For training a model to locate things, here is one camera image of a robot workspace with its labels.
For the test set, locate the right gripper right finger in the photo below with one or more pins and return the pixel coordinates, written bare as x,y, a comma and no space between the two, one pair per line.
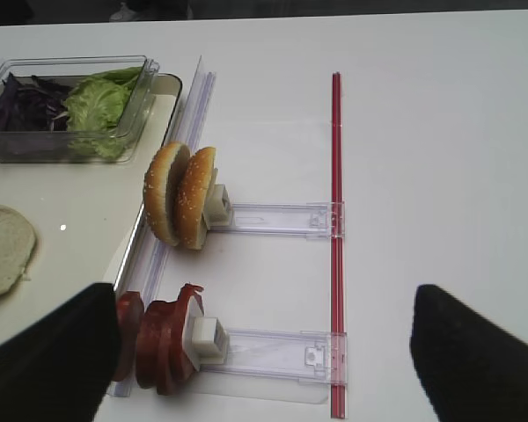
469,368

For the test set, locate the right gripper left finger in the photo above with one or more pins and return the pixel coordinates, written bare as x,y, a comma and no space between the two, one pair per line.
59,368

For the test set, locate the bun slice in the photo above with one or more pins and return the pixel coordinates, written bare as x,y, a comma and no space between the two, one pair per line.
17,242

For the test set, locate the front meat patty slice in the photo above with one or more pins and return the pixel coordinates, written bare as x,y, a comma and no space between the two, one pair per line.
130,311

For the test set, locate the green lettuce leaf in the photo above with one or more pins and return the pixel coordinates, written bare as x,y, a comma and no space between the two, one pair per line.
96,105

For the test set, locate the dark red patty stack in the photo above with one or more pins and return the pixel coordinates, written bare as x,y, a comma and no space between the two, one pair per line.
160,358

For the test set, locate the white patty pusher block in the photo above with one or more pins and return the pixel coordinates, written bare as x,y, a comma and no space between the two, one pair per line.
207,338

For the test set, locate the cream metal tray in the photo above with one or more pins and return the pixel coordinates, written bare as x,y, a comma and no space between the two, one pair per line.
85,214

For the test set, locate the clear patty pusher track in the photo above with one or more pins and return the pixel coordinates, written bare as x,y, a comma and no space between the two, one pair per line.
312,357

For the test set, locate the clear top bun pusher track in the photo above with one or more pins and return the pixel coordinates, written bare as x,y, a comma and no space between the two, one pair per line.
311,220

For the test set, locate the left sesame top bun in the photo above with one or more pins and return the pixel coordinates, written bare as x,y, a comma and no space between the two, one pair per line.
160,185

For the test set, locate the sesame bun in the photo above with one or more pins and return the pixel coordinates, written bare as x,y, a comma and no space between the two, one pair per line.
190,200
160,185

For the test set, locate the white top bun pusher block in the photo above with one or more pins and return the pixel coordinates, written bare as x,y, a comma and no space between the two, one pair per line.
217,208

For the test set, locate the right sesame top bun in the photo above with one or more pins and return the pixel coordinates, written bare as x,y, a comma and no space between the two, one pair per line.
190,200

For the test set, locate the clear plastic container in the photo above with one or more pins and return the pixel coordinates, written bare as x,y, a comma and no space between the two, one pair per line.
53,147

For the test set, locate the purple cabbage leaves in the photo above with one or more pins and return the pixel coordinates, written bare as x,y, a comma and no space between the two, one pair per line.
37,105

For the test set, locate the right red rail strip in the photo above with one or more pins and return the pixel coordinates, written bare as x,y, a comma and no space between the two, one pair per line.
338,389

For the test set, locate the right clear long rail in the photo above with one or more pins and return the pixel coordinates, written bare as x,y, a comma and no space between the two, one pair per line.
144,258

